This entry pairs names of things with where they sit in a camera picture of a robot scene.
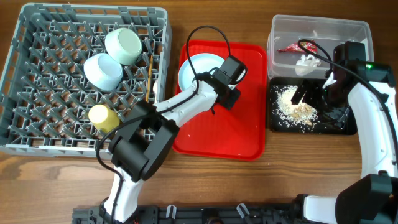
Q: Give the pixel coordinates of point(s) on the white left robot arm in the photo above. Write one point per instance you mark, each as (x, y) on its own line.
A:
(141, 143)

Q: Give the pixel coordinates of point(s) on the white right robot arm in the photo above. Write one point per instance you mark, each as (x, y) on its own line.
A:
(368, 89)

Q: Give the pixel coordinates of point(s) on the red plastic tray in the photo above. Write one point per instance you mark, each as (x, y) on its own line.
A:
(238, 133)

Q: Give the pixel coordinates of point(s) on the rice food waste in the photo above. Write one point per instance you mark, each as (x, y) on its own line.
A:
(301, 115)

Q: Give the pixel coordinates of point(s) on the large light blue plate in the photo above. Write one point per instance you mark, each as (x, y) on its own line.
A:
(202, 62)

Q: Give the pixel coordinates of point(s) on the small light blue bowl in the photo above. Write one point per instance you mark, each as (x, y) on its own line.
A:
(103, 71)

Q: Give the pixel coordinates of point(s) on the wooden chopstick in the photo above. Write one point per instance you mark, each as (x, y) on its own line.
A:
(149, 80)

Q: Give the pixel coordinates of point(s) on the black plastic tray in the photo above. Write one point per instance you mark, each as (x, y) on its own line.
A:
(345, 125)

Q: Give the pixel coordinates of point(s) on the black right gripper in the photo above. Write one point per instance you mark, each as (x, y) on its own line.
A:
(314, 88)

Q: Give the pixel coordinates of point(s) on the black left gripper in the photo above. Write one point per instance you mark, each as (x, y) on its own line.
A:
(234, 95)

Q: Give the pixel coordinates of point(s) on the green bowl with food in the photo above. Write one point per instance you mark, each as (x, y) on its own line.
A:
(123, 45)

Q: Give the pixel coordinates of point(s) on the white tissue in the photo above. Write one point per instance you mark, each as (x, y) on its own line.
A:
(306, 65)

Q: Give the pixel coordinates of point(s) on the red snack wrapper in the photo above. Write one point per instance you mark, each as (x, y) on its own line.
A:
(297, 48)

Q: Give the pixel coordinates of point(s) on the grey plastic dishwasher rack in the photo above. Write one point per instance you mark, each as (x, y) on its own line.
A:
(45, 95)

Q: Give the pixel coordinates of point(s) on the white plastic fork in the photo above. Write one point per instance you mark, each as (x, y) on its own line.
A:
(155, 86)

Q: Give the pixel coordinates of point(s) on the clear plastic bin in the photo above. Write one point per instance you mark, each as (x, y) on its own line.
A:
(327, 32)

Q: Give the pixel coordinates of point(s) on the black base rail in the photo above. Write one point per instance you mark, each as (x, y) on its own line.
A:
(202, 215)

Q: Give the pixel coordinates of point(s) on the yellow plastic cup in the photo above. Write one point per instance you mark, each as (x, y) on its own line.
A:
(103, 118)

